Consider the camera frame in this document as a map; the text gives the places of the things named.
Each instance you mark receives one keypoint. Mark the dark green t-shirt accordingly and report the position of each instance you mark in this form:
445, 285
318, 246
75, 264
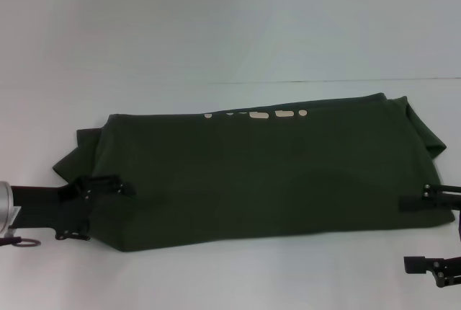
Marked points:
252, 180

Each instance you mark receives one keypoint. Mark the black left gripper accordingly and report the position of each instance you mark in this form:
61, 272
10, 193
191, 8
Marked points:
47, 207

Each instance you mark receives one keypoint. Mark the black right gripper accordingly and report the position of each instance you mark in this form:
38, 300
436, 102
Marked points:
458, 212

